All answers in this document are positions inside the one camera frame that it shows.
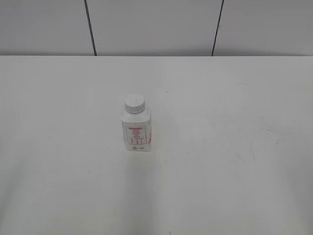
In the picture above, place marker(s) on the white square plastic bottle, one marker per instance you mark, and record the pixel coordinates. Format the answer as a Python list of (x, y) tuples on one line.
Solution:
[(137, 130)]

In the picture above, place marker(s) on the white round bottle cap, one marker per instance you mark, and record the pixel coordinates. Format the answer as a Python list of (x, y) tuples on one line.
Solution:
[(134, 103)]

